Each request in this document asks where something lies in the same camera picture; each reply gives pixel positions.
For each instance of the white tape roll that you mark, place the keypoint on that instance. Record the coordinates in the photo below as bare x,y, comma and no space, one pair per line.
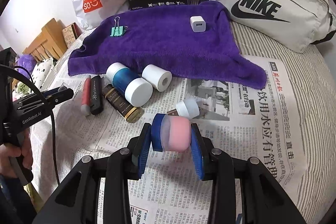
157,77

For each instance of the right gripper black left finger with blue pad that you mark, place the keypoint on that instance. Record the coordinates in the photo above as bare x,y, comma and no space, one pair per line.
75,200

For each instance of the blue bottle white caps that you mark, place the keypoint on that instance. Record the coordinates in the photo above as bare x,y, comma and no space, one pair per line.
136,90

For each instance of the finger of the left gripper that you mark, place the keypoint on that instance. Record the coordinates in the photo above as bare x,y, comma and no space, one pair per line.
51,92
60,97

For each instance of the pink and blue small case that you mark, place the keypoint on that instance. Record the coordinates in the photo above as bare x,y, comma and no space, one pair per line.
170,133

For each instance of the newspaper sheet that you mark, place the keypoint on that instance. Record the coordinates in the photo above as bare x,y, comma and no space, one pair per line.
239,120

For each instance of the teal binder clip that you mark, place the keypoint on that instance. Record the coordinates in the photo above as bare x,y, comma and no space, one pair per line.
118,30

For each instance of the person's left hand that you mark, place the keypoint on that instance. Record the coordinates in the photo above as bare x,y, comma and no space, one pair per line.
8,151

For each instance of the black lipstick tube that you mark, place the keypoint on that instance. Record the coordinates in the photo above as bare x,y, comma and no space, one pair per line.
96,96

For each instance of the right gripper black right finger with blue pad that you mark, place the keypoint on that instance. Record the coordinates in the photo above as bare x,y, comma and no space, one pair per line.
263,198

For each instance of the brown patterned book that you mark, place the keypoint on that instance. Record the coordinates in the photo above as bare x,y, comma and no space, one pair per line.
71,33

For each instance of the purple plush toy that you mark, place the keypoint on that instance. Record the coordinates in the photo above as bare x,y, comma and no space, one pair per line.
28,62

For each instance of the purple towel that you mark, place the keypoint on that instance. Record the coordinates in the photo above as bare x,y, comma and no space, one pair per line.
163,36

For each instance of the red pen clear cap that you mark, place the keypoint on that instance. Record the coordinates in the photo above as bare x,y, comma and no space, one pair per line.
86,97

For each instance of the white spotted pillow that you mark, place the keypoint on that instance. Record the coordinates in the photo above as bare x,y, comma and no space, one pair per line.
41,71

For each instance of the brown Grand Reserve lighter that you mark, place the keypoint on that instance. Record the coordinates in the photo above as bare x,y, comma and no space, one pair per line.
130,113

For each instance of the white USB charger cube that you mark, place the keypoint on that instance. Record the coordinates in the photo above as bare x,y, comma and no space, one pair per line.
198,24

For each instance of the wooden headboard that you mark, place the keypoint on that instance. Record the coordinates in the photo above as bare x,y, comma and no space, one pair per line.
49,43

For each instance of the small white USB light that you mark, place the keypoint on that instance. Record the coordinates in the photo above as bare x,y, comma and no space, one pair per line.
187,108

